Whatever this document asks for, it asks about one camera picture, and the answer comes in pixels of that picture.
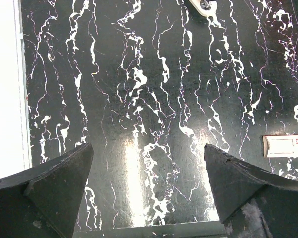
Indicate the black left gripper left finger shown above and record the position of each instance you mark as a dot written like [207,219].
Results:
[43,201]

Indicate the red white staple box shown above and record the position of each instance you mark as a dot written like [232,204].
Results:
[275,146]

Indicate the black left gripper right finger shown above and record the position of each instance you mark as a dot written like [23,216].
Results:
[251,202]

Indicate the white stapler base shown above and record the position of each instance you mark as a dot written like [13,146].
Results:
[205,8]

